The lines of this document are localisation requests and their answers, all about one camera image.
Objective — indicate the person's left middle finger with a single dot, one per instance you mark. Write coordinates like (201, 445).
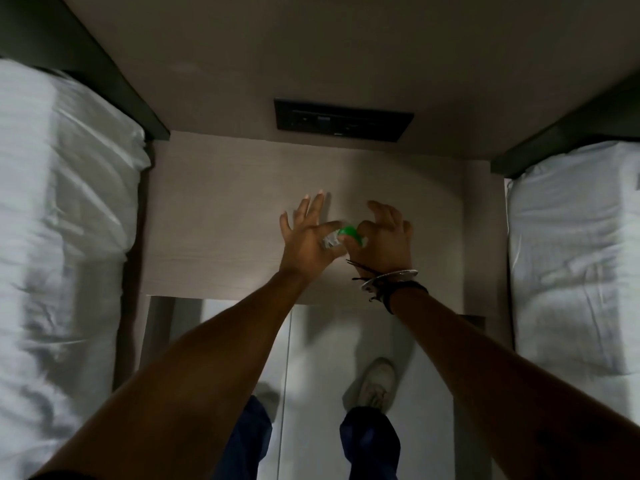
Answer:
(317, 207)

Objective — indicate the person's right thumb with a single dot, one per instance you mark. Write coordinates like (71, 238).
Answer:
(365, 229)

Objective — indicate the black wall socket panel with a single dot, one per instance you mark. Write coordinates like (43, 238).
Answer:
(345, 120)

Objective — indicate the person's left hand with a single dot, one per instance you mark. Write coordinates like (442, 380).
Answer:
(305, 249)

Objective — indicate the beige wooden nightstand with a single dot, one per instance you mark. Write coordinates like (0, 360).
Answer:
(225, 219)

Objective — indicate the person's right hand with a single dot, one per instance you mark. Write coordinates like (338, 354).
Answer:
(387, 247)

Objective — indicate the person's right forearm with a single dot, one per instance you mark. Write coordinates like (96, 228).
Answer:
(500, 389)

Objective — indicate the blue trousers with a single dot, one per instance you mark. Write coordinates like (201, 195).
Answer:
(370, 444)

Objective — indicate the person's left forearm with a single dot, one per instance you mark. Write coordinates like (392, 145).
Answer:
(200, 384)

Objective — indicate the person's left little finger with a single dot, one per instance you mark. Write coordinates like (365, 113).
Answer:
(285, 224)

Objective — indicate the small bottle with green cap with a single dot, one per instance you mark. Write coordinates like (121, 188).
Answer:
(350, 233)

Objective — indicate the white left shoe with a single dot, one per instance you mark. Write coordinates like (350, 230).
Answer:
(267, 402)

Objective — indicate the dark headboard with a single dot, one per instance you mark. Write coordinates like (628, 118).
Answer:
(575, 132)
(75, 54)

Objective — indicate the bed with white bedding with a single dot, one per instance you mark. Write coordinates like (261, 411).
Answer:
(575, 269)
(60, 244)

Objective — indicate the white right shoe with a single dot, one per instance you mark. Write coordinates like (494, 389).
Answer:
(375, 384)

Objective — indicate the white shoe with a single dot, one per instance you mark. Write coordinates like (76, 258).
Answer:
(375, 384)
(267, 402)

